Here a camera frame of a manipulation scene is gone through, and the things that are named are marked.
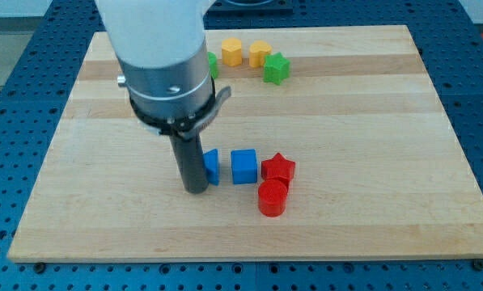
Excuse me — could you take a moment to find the light wooden board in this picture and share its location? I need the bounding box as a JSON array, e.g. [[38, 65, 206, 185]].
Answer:
[[8, 25, 483, 263]]

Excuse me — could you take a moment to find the red star block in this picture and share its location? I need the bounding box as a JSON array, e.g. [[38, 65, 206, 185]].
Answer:
[[261, 153, 296, 188]]

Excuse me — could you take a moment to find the green block behind arm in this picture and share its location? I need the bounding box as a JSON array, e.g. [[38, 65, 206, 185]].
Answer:
[[207, 52, 219, 79]]

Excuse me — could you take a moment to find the blue cube block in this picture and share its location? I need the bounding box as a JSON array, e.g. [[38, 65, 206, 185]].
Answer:
[[231, 149, 258, 184]]

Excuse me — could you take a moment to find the yellow heart block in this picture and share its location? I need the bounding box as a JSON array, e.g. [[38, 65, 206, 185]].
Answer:
[[248, 40, 273, 68]]

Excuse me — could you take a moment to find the red cylinder block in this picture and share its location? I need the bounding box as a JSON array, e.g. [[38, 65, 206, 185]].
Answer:
[[258, 179, 288, 217]]

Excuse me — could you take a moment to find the yellow hexagon block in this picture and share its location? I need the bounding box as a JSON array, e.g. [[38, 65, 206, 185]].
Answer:
[[221, 37, 243, 66]]

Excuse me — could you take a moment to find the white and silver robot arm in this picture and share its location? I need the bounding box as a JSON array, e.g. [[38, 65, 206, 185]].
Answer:
[[95, 0, 231, 140]]

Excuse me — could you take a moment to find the blue wedge block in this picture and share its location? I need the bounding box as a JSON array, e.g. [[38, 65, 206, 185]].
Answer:
[[203, 149, 220, 186]]

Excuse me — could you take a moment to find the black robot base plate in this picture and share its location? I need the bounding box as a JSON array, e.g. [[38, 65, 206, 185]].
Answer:
[[208, 0, 294, 14]]

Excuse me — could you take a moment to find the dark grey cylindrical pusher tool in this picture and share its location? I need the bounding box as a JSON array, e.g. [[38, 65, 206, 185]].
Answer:
[[170, 135, 209, 194]]

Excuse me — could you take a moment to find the green star block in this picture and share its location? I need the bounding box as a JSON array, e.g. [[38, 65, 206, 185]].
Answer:
[[263, 53, 290, 85]]

